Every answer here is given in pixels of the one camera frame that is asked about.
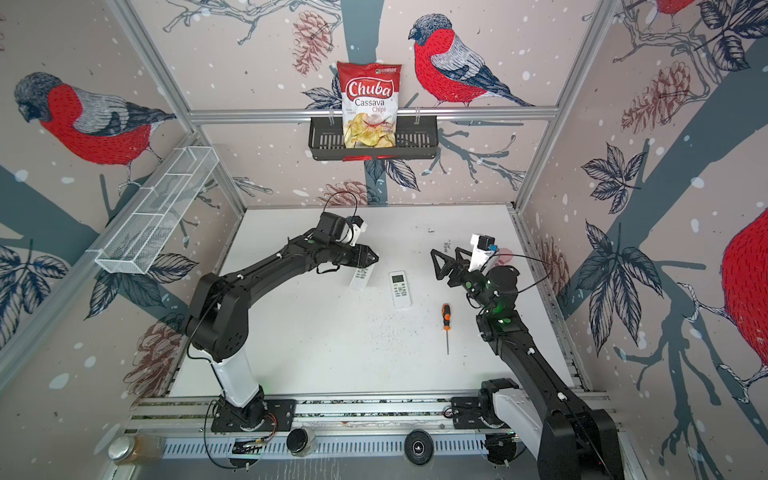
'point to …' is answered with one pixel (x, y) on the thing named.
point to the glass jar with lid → (141, 449)
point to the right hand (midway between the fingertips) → (439, 255)
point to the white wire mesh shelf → (156, 211)
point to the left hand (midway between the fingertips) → (372, 256)
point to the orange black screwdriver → (446, 314)
